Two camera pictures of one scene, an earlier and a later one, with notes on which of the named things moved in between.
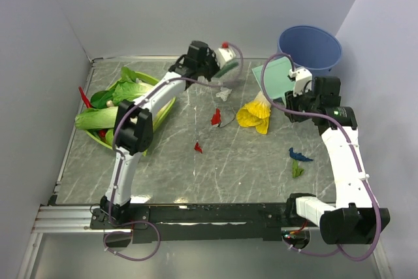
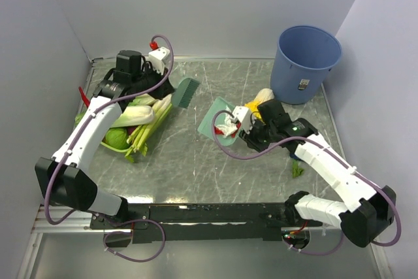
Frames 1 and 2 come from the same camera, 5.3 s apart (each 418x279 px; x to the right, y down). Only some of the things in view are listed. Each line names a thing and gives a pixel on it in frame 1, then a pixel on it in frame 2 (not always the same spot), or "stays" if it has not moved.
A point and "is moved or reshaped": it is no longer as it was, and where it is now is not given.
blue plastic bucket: x=311 y=48 stays
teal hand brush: x=226 y=68 -> x=184 y=91
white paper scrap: x=223 y=93 -> x=228 y=128
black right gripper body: x=302 y=102 -> x=260 y=135
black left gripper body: x=209 y=67 -> x=144 y=80
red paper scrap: x=216 y=118 is moved or reshaped
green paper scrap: x=296 y=171 stays
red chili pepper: x=85 y=100 stays
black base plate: x=201 y=223 stays
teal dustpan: x=277 y=82 -> x=215 y=117
